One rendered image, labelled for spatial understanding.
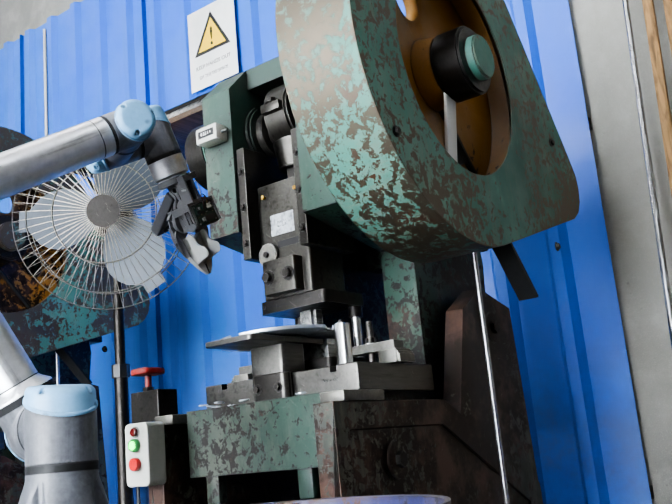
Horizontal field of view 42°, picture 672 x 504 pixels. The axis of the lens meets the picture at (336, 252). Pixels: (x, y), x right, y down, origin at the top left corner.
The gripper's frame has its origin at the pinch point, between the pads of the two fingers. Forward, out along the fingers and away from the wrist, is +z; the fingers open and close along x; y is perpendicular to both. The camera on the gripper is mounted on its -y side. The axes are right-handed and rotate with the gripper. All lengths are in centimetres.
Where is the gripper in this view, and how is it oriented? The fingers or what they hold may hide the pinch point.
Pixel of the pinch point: (204, 269)
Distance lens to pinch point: 187.0
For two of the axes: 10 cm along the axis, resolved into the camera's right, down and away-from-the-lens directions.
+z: 3.8, 9.2, 0.9
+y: 7.1, -2.2, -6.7
